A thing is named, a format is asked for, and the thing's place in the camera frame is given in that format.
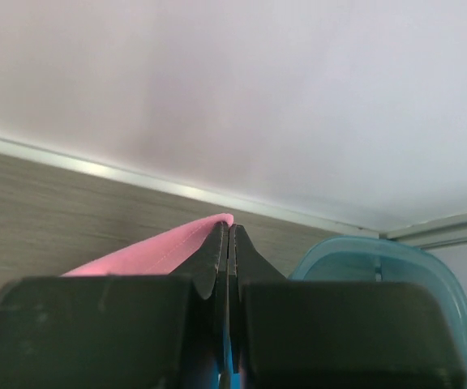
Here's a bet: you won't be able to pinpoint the light pink t shirt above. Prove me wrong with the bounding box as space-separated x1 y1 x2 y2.
60 213 234 278

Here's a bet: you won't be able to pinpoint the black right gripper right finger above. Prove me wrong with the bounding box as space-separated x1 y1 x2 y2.
229 225 467 388

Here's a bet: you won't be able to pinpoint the teal plastic basket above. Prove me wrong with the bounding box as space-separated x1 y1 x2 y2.
289 236 467 368

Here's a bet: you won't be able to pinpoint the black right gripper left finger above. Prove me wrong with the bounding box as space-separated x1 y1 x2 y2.
0 222 229 388

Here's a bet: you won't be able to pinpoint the blue t shirt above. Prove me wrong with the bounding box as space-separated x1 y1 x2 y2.
213 325 242 389

